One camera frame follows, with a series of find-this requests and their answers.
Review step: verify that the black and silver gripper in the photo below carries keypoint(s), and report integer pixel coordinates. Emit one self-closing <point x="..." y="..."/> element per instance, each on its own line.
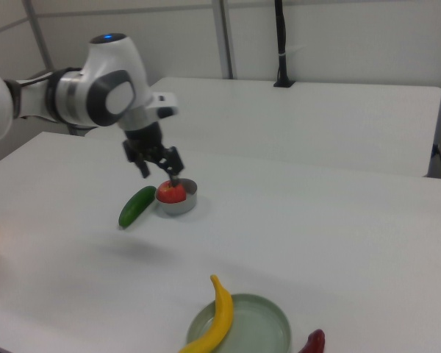
<point x="143" y="134"/>

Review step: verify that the red chili pepper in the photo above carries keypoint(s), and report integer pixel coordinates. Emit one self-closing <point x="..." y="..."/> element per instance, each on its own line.
<point x="314" y="342"/>

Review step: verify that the pale green plastic plate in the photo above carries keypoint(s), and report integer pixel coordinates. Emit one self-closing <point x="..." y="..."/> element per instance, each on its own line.
<point x="257" y="320"/>

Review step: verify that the red apple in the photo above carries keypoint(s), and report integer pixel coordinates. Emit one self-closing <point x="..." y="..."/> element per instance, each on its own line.
<point x="171" y="195"/>

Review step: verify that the green cucumber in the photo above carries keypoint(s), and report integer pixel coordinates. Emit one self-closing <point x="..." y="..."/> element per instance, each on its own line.
<point x="136" y="206"/>

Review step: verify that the small grey bowl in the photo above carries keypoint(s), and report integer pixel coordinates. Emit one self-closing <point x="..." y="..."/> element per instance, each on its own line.
<point x="180" y="207"/>

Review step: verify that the white side table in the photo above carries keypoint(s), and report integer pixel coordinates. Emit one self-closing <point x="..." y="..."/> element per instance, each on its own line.
<point x="297" y="125"/>

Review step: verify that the yellow banana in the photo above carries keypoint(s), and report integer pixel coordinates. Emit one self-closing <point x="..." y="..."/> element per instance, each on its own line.
<point x="222" y="309"/>

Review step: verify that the grey aluminium partition post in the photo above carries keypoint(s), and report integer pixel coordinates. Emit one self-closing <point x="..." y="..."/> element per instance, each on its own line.
<point x="40" y="40"/>
<point x="226" y="40"/>

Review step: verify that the black camera stand pole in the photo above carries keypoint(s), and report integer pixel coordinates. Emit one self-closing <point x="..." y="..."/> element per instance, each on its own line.
<point x="281" y="44"/>

